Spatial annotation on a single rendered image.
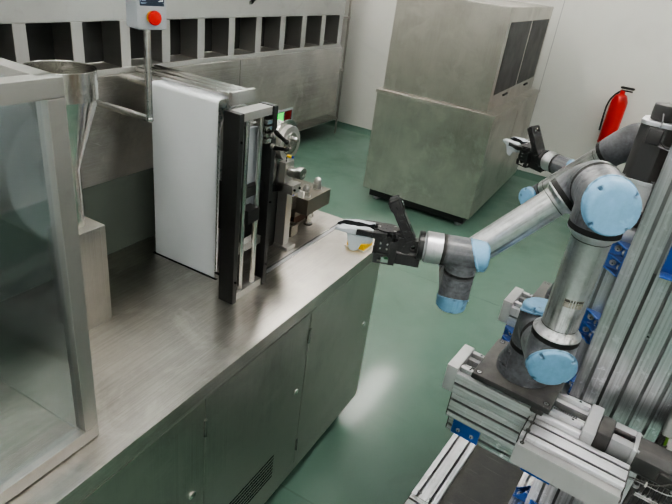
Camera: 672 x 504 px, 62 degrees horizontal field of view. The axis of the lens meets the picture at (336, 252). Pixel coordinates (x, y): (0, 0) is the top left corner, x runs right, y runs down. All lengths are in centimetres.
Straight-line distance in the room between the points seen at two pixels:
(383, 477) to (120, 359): 131
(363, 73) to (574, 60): 225
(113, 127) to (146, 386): 76
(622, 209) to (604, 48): 478
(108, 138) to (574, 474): 153
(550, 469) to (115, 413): 107
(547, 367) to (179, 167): 112
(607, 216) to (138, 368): 109
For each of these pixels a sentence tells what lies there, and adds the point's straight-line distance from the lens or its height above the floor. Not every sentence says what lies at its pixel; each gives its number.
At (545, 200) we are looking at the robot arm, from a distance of 144.
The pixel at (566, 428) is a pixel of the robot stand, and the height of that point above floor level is 75.
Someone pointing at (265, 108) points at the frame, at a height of 144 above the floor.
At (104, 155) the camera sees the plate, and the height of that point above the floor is 122.
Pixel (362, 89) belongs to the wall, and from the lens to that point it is 677.
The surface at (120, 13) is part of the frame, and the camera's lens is 172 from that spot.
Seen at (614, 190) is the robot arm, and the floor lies 145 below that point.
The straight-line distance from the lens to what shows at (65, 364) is 112.
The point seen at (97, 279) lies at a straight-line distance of 149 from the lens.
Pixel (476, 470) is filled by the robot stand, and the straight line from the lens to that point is 226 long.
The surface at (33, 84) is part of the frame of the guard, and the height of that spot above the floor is 159.
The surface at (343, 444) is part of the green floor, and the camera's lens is 249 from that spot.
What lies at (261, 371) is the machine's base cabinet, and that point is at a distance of 163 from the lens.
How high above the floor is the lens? 179
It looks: 27 degrees down
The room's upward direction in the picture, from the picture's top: 8 degrees clockwise
